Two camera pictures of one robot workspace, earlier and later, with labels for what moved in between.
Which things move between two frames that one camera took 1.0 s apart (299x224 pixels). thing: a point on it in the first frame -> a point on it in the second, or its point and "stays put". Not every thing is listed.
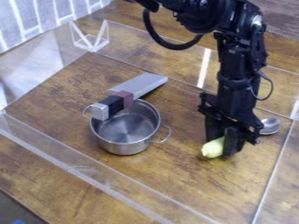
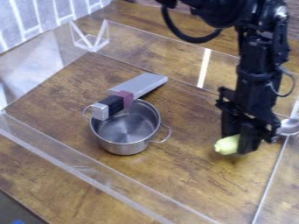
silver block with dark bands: x=127 y=90 stays put
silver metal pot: x=126 y=133 stays put
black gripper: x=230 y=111 -> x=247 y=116
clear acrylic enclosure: x=103 y=140 stays put
